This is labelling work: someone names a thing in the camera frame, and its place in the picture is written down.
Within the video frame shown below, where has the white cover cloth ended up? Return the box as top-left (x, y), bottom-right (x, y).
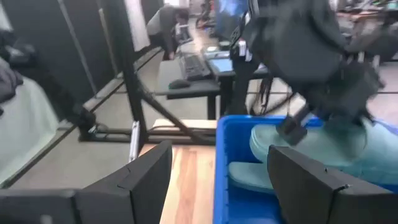
top-left (0, 76), bottom-right (60, 187)

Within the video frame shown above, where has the grey desk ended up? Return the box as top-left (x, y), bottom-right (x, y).
top-left (154, 57), bottom-right (271, 121)

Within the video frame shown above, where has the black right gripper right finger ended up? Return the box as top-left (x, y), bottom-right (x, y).
top-left (266, 144), bottom-right (398, 224)

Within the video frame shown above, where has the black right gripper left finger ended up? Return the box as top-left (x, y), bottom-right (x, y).
top-left (74, 139), bottom-right (174, 224)

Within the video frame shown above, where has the large blue screen monitor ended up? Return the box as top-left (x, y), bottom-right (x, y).
top-left (215, 0), bottom-right (251, 40)

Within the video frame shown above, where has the person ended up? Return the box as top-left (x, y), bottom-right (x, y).
top-left (145, 4), bottom-right (191, 62)

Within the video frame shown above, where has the blue plastic bin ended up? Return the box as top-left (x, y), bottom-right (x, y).
top-left (213, 114), bottom-right (398, 224)

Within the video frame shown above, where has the grey monitor with blue screen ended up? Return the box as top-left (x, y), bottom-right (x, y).
top-left (205, 49), bottom-right (236, 78)

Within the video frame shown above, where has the white board panel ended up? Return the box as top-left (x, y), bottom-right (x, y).
top-left (123, 0), bottom-right (152, 53)

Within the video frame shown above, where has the green slide sandal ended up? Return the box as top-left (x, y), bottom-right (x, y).
top-left (249, 119), bottom-right (398, 187)
top-left (228, 161), bottom-right (276, 195)

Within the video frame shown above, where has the black computer mouse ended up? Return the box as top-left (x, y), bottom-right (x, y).
top-left (168, 78), bottom-right (192, 90)

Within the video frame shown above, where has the silver aluminium bracket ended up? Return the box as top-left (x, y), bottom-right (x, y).
top-left (128, 120), bottom-right (141, 163)

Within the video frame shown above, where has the dark cloth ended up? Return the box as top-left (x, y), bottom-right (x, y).
top-left (0, 29), bottom-right (37, 105)

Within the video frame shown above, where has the black keyboard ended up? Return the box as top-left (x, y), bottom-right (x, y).
top-left (179, 53), bottom-right (213, 82)

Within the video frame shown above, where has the black aluminium rig frame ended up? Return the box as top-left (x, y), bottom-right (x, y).
top-left (73, 0), bottom-right (218, 147)

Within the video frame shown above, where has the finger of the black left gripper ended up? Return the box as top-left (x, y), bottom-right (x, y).
top-left (275, 106), bottom-right (312, 146)

